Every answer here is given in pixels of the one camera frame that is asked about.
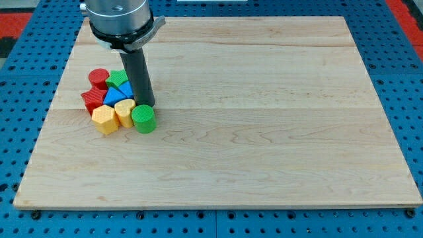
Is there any blue cube block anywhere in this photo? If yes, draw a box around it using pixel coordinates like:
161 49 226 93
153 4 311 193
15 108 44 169
118 81 134 99

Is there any red star block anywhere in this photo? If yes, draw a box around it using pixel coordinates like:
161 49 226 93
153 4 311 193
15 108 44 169
81 87 108 114

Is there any red cylinder block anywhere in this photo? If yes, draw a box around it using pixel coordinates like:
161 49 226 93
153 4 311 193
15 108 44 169
88 68 110 90

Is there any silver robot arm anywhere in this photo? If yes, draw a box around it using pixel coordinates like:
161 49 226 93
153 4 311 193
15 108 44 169
80 0 166 54

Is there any yellow hexagon block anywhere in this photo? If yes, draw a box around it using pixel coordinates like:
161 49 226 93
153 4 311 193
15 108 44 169
91 105 120 135

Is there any green cylinder block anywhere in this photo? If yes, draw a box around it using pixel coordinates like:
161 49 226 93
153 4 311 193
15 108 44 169
132 104 157 134

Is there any wooden board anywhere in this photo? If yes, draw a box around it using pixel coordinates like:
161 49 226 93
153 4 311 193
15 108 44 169
14 17 422 210

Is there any blue triangle block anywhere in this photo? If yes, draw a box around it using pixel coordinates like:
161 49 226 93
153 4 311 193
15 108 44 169
103 87 126 107

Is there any yellow heart block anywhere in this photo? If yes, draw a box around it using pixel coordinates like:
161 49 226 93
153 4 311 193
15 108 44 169
114 99 136 128

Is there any green star block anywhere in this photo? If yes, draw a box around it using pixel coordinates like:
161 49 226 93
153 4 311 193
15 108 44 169
105 69 128 89

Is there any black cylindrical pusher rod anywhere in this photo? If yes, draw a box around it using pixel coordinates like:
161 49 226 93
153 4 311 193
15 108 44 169
120 48 155 107

